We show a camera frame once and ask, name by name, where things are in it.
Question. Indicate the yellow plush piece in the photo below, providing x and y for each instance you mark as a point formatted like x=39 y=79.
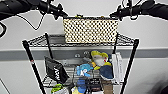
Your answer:
x=79 y=16

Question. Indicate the black box with print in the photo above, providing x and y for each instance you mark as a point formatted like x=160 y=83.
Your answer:
x=94 y=85

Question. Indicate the white printed box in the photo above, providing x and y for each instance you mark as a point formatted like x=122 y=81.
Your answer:
x=57 y=89

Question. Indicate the black bag with grey print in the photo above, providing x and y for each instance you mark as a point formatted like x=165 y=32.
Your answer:
x=56 y=70

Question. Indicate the white paper bag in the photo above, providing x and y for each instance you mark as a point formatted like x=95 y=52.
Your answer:
x=117 y=68

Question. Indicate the pale basket with dark spots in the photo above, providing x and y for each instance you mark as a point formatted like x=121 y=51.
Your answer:
x=90 y=30

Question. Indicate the small brown cardboard box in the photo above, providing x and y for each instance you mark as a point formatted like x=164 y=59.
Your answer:
x=107 y=87

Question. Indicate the yellow plush with blue cap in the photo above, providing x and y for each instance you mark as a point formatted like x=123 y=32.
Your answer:
x=80 y=86

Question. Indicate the yellow white blue plush toy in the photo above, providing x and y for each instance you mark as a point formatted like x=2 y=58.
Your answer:
x=100 y=61

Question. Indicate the long grey wall band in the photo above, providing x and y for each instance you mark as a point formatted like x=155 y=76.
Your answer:
x=13 y=54

